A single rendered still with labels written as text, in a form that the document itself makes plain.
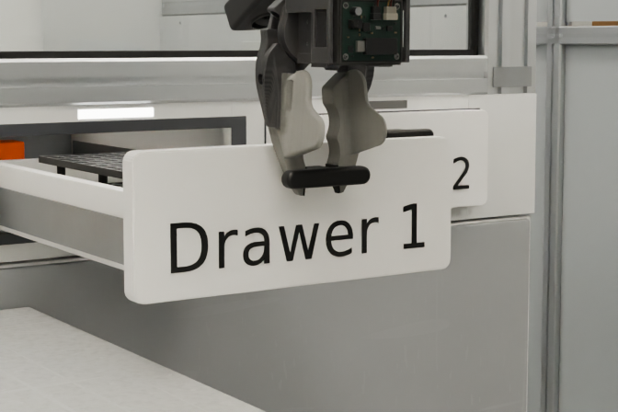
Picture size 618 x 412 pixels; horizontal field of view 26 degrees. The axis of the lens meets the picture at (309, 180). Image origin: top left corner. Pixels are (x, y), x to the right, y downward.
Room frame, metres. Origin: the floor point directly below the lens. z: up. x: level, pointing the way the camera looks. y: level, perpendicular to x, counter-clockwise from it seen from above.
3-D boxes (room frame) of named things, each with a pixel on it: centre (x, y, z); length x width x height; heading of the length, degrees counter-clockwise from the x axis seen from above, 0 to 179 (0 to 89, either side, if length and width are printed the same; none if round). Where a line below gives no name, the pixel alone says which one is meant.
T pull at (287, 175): (1.01, -0.01, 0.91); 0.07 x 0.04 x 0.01; 123
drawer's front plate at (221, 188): (1.03, 0.01, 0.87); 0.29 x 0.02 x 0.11; 123
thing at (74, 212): (1.20, 0.12, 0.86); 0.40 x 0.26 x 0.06; 33
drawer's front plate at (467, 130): (1.47, -0.08, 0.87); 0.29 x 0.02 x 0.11; 123
